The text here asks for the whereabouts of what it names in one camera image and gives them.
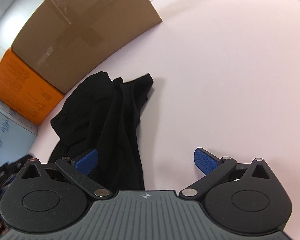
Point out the light blue box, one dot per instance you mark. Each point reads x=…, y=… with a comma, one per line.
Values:
x=5, y=130

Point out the brown cardboard box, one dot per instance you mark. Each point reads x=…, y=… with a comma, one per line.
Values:
x=85, y=30

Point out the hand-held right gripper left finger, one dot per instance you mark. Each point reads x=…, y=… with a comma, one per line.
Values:
x=86, y=161

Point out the black clothing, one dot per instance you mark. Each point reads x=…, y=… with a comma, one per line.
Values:
x=110, y=117

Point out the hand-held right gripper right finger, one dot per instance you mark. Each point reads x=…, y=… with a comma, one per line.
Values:
x=205, y=161

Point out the orange box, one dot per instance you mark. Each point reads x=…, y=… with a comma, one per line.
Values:
x=22, y=87

